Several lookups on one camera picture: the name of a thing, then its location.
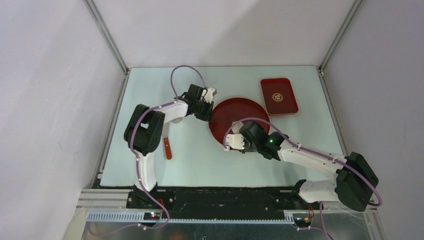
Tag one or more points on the aluminium frame front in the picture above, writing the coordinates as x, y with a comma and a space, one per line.
110, 205

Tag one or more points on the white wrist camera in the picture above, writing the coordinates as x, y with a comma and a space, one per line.
234, 142
208, 94

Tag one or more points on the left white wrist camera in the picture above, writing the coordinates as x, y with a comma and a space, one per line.
208, 94

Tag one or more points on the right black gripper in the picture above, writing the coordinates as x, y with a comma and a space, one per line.
246, 148

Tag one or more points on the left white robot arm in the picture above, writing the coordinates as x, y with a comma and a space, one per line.
144, 130

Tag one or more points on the metal scraper red handle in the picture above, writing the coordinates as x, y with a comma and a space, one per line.
166, 142

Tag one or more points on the rectangular red tray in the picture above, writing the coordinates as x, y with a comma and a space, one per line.
278, 96

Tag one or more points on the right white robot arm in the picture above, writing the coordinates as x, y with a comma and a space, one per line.
350, 179

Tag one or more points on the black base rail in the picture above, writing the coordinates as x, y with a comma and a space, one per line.
220, 203

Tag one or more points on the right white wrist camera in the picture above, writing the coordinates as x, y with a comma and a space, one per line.
234, 142

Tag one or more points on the white dough ball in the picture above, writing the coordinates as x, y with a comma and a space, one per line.
236, 127

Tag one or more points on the round red plate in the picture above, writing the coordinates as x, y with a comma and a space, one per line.
228, 111

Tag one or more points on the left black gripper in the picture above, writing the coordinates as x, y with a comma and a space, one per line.
207, 116

